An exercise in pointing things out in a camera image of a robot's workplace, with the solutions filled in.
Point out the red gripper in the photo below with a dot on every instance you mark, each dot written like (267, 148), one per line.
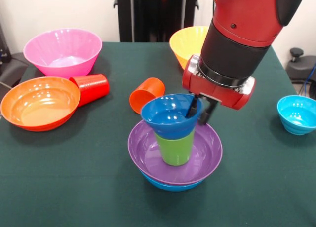
(217, 93)

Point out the small dark blue bowl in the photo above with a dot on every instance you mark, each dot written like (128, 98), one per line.
(165, 123)

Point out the purple bowl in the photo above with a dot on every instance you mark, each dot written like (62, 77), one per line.
(209, 148)

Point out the green cup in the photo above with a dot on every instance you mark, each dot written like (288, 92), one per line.
(175, 150)

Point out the orange cup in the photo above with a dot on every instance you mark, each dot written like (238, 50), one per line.
(143, 96)

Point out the large yellow bowl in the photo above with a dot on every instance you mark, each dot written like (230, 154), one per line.
(187, 44)

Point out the sky blue bowl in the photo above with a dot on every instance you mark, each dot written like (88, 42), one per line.
(170, 186)

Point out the red cup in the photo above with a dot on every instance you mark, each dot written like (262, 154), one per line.
(91, 87)

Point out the large pink bowl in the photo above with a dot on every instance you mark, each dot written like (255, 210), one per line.
(61, 51)

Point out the orange bowl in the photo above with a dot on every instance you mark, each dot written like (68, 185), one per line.
(39, 106)

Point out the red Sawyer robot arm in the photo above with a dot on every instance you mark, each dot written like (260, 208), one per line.
(242, 27)

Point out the small cyan ribbed bowl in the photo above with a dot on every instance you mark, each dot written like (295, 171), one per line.
(297, 116)

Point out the black stand base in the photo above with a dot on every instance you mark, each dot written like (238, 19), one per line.
(301, 64)
(10, 69)

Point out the dark green tablecloth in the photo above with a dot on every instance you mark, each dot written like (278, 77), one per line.
(74, 187)

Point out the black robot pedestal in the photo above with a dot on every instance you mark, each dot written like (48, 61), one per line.
(158, 14)

